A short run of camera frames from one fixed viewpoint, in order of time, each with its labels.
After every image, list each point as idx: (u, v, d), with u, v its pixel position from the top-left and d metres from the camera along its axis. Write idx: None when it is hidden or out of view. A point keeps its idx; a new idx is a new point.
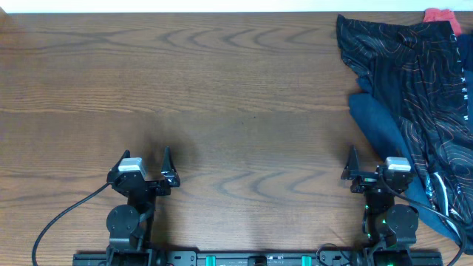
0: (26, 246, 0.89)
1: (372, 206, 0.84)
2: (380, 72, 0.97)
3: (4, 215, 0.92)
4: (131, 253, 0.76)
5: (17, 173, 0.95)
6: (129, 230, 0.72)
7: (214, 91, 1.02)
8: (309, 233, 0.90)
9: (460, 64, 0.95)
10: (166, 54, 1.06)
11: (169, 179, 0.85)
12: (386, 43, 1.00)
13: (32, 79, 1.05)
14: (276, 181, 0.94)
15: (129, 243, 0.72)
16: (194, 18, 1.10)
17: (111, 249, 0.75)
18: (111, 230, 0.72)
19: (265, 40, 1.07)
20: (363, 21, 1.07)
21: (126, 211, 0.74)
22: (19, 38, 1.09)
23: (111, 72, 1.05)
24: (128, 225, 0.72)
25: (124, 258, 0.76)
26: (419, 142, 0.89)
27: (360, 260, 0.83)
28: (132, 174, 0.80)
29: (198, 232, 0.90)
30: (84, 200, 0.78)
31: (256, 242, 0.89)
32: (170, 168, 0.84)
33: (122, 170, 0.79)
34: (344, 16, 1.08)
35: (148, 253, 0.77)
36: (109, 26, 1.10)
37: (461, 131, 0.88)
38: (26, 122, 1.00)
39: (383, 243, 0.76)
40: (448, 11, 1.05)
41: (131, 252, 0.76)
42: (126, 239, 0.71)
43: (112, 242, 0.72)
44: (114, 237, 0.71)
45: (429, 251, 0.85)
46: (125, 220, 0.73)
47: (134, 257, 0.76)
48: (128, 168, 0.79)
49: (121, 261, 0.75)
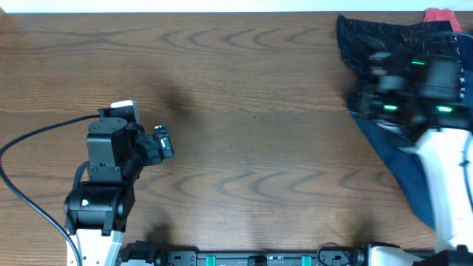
0: (28, 245, 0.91)
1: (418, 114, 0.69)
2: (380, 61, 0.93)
3: (4, 216, 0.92)
4: (102, 182, 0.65)
5: (16, 174, 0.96)
6: (114, 131, 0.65)
7: (215, 91, 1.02)
8: (309, 233, 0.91)
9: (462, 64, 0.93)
10: (166, 54, 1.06)
11: (162, 140, 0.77)
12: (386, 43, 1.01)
13: (31, 79, 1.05)
14: (276, 181, 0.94)
15: (111, 147, 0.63)
16: (194, 18, 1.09)
17: (87, 165, 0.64)
18: (92, 129, 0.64)
19: (265, 40, 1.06)
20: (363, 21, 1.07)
21: (114, 119, 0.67)
22: (18, 39, 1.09)
23: (110, 72, 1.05)
24: (113, 127, 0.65)
25: (93, 188, 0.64)
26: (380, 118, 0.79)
27: (361, 256, 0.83)
28: (124, 111, 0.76)
29: (199, 232, 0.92)
30: (71, 121, 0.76)
31: (256, 242, 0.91)
32: (163, 126, 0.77)
33: (114, 108, 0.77)
34: (344, 16, 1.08)
35: (128, 185, 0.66)
36: (108, 26, 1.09)
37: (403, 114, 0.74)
38: (26, 122, 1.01)
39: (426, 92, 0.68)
40: (448, 11, 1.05)
41: (106, 180, 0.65)
42: (107, 138, 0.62)
43: (92, 142, 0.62)
44: (94, 136, 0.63)
45: (421, 251, 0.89)
46: (109, 122, 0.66)
47: (109, 186, 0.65)
48: (120, 106, 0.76)
49: (90, 190, 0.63)
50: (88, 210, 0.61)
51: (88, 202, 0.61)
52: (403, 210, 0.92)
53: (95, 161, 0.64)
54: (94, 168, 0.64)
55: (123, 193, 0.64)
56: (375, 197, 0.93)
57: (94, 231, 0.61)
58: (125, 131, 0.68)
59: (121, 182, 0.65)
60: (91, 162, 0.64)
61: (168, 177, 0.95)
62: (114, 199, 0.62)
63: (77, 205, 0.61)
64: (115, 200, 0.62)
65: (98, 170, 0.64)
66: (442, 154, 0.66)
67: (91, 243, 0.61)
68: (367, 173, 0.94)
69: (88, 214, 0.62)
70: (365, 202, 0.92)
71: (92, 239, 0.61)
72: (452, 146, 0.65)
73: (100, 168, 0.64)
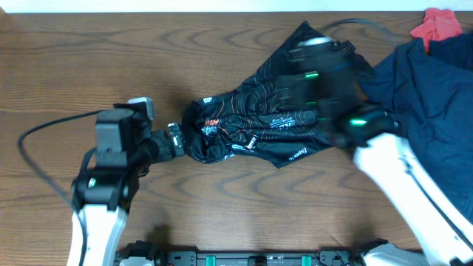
0: (28, 245, 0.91)
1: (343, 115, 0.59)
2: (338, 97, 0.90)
3: (5, 216, 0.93)
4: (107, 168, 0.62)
5: (16, 174, 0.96)
6: (122, 118, 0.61)
7: (214, 91, 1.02)
8: (309, 233, 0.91)
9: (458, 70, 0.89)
10: (166, 54, 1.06)
11: (174, 137, 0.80)
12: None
13: (31, 78, 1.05)
14: (276, 181, 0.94)
15: (120, 133, 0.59)
16: (194, 18, 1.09)
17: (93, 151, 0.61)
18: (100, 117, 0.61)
19: (265, 41, 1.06)
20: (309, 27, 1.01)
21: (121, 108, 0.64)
22: (18, 38, 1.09)
23: (110, 72, 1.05)
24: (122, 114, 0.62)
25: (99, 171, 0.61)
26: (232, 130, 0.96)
27: None
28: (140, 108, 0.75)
29: (198, 232, 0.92)
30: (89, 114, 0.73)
31: (256, 242, 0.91)
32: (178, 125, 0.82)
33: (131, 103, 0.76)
34: (307, 23, 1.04)
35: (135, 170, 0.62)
36: (109, 26, 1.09)
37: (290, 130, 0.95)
38: (26, 121, 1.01)
39: (321, 103, 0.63)
40: (447, 11, 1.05)
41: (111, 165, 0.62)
42: (114, 124, 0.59)
43: (100, 128, 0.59)
44: (100, 122, 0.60)
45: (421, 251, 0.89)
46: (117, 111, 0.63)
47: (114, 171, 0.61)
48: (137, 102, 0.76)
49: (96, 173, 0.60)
50: (94, 192, 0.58)
51: (94, 184, 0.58)
52: None
53: (103, 146, 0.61)
54: (100, 153, 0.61)
55: (128, 176, 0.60)
56: (375, 197, 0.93)
57: (100, 216, 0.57)
58: (132, 120, 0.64)
59: (127, 168, 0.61)
60: (97, 148, 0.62)
61: (168, 176, 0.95)
62: (120, 181, 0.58)
63: (82, 187, 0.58)
64: (120, 183, 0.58)
65: (105, 154, 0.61)
66: (383, 172, 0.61)
67: (100, 231, 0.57)
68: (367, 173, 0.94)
69: (94, 196, 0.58)
70: (365, 202, 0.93)
71: (98, 225, 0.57)
72: (383, 159, 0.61)
73: (107, 153, 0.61)
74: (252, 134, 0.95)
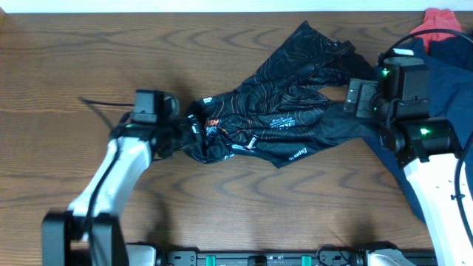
0: (28, 245, 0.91)
1: (414, 122, 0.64)
2: (350, 101, 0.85)
3: (5, 216, 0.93)
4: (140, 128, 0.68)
5: (16, 174, 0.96)
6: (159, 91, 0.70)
7: (214, 91, 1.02)
8: (309, 233, 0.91)
9: (457, 70, 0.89)
10: (166, 54, 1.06)
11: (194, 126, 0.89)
12: (320, 58, 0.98)
13: (31, 78, 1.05)
14: (276, 181, 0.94)
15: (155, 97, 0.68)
16: (194, 18, 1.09)
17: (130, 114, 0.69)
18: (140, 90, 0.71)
19: (265, 41, 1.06)
20: (309, 28, 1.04)
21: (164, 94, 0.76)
22: (18, 38, 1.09)
23: (110, 72, 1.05)
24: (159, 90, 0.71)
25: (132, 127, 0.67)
26: (232, 131, 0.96)
27: (360, 261, 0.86)
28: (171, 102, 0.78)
29: (198, 233, 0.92)
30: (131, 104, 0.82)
31: (256, 242, 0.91)
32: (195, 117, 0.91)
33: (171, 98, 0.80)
34: (308, 23, 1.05)
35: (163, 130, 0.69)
36: (109, 26, 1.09)
37: (290, 130, 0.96)
38: (26, 121, 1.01)
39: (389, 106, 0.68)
40: (447, 11, 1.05)
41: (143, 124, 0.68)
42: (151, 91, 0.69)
43: (138, 93, 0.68)
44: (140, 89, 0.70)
45: (421, 251, 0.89)
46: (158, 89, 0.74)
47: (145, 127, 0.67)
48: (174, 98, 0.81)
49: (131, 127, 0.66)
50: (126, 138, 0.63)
51: (131, 128, 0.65)
52: (403, 210, 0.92)
53: (138, 108, 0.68)
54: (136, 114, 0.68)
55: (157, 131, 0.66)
56: (375, 197, 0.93)
57: (134, 142, 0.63)
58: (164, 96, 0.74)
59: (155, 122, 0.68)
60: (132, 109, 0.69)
61: (168, 176, 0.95)
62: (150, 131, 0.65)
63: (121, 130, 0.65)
64: (151, 133, 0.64)
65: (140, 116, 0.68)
66: (431, 191, 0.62)
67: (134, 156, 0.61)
68: (367, 173, 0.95)
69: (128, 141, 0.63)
70: (365, 202, 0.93)
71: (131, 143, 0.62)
72: (437, 176, 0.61)
73: (142, 114, 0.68)
74: (252, 134, 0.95)
